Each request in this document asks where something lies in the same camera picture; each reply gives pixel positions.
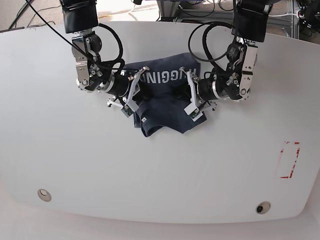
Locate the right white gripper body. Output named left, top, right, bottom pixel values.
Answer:
left=106, top=66, right=150, bottom=113

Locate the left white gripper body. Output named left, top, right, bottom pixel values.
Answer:
left=179, top=66, right=217, bottom=123

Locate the dark blue t-shirt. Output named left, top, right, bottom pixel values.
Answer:
left=125, top=53, right=207, bottom=138

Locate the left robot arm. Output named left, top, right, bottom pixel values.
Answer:
left=180, top=0, right=275, bottom=122

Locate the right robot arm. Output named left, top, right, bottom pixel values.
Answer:
left=60, top=0, right=149, bottom=117

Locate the red tape rectangle marking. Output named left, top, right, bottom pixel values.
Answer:
left=277, top=141, right=301, bottom=179

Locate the right table grommet hole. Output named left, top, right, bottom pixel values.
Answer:
left=255, top=201, right=271, bottom=215

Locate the table grommet hole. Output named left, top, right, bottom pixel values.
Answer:
left=255, top=201, right=271, bottom=215
left=37, top=188, right=52, bottom=202

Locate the left table grommet hole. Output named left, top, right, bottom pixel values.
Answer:
left=37, top=188, right=52, bottom=202

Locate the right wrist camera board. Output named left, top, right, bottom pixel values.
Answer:
left=121, top=105, right=133, bottom=118

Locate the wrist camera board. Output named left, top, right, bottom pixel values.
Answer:
left=121, top=105, right=133, bottom=118
left=189, top=109, right=203, bottom=122

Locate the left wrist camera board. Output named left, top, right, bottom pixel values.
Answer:
left=189, top=109, right=203, bottom=122

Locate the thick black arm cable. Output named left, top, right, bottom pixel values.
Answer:
left=187, top=21, right=236, bottom=67

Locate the aluminium frame rail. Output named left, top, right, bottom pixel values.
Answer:
left=157, top=0, right=301, bottom=38

